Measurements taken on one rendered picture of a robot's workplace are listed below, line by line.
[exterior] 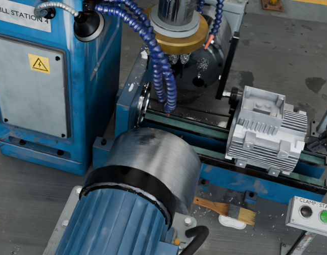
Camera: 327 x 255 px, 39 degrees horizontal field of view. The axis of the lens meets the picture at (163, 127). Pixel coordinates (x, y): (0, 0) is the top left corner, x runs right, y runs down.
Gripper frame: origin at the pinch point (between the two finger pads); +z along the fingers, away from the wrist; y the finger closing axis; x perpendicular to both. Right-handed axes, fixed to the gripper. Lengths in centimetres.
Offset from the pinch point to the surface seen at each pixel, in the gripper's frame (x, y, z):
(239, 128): 18.5, -0.6, 11.2
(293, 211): 2.2, -21.8, 4.6
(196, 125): 20.4, 11.8, 31.8
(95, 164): 41, -8, 54
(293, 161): 0.8, -2.8, 7.0
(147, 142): 41.8, -20.7, 16.0
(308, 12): -81, 249, 79
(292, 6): -69, 253, 86
